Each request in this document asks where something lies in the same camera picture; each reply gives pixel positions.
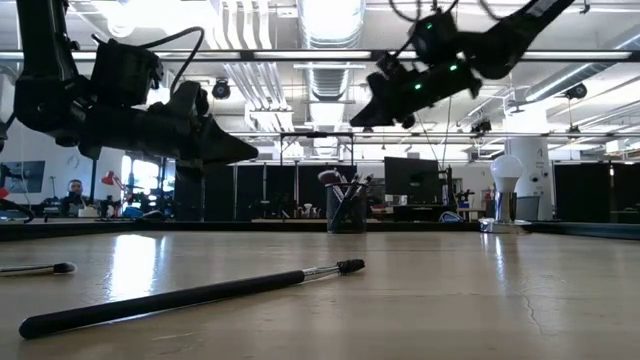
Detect white light bulb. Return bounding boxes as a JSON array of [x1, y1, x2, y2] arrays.
[[489, 154, 524, 194]]

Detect overhead light beam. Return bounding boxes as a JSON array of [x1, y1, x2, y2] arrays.
[[0, 48, 640, 64]]

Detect black mesh pen cup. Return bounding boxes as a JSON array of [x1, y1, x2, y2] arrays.
[[325, 182, 369, 235]]

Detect dark wall picture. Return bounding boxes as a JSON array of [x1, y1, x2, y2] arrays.
[[0, 159, 47, 194]]

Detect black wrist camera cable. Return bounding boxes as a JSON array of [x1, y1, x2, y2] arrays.
[[137, 25, 206, 96]]

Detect red desk lamp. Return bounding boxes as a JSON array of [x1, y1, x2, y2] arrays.
[[100, 170, 127, 194]]

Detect white round column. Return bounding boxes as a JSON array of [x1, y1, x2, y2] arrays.
[[503, 107, 555, 222]]

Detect black background rig frame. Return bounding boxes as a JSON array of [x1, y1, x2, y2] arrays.
[[277, 130, 356, 167]]

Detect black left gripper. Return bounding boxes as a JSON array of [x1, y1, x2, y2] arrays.
[[59, 80, 260, 166]]

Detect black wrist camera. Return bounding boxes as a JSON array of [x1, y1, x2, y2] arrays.
[[89, 37, 165, 109], [409, 9, 459, 64]]

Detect black computer monitor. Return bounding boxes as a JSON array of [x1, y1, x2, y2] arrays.
[[383, 155, 442, 207]]

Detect black metal table frame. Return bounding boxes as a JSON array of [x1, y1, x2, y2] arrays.
[[0, 218, 640, 243]]

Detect ribbed silver ceiling duct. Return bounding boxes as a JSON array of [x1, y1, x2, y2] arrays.
[[297, 0, 366, 101]]

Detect black partition panels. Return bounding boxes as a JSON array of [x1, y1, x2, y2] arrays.
[[173, 163, 359, 222], [553, 162, 640, 225]]

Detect round silver lamp base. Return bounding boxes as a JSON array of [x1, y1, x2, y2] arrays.
[[477, 191, 533, 236]]

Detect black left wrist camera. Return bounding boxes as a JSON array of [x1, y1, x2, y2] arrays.
[[89, 37, 165, 109]]

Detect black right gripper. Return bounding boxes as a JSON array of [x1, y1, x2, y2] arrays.
[[348, 52, 484, 129]]

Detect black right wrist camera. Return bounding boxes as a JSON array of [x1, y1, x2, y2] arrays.
[[409, 9, 459, 64]]

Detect person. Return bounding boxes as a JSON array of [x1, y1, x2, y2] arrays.
[[60, 178, 90, 219]]

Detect large fluffy powder brush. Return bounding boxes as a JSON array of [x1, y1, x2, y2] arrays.
[[317, 168, 346, 199]]

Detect slim black makeup brush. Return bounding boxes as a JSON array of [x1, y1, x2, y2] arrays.
[[0, 261, 78, 278], [357, 172, 375, 199], [17, 258, 367, 341]]

